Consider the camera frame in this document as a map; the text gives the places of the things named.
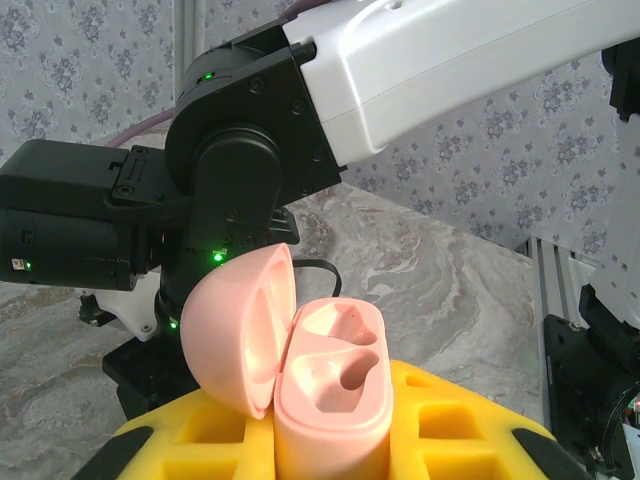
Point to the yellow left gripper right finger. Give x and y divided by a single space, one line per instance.
500 440

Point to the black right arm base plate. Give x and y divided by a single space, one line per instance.
560 360

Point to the pink earbud charging case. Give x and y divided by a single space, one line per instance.
330 415

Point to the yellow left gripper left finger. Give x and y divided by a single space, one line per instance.
165 445

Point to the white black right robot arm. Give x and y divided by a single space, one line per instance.
425 60

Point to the aluminium frame post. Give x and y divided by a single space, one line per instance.
187 30

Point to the aluminium mounting rail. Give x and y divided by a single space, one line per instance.
550 270

